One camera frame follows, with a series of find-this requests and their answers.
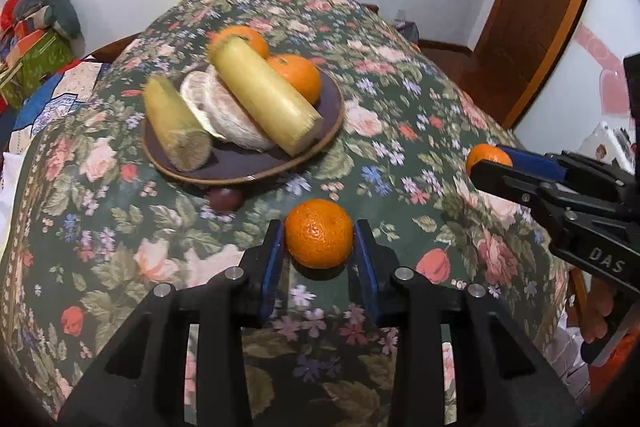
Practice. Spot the blue patchwork blanket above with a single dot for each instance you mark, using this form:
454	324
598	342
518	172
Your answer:
60	95

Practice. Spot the green storage box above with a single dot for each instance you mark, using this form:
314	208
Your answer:
33	59

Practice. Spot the right hand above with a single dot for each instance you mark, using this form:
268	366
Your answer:
599	305

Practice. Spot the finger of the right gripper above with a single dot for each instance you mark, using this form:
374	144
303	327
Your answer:
535	164
506	182

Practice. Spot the grey plush cushion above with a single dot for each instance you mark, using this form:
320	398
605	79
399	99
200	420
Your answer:
58	15

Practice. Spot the purple ceramic plate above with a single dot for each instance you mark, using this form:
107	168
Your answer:
230	164

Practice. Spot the dark red small fruit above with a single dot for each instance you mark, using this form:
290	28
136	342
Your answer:
224	199

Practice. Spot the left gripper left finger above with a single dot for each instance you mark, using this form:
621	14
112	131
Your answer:
139	376

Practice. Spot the large orange with sticker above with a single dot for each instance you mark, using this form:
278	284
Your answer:
300	73

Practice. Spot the floral quilt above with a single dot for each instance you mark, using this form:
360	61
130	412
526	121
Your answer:
95	226

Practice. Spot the grey backpack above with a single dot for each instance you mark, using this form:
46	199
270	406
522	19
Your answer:
408	30

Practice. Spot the wooden door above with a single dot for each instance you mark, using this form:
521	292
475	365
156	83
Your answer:
519	46

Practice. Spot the small tangerine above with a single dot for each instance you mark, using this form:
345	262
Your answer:
486	152
318	234

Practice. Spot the red plush toy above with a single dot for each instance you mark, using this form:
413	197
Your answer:
6	18

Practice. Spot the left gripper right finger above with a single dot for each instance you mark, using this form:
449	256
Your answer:
501	378

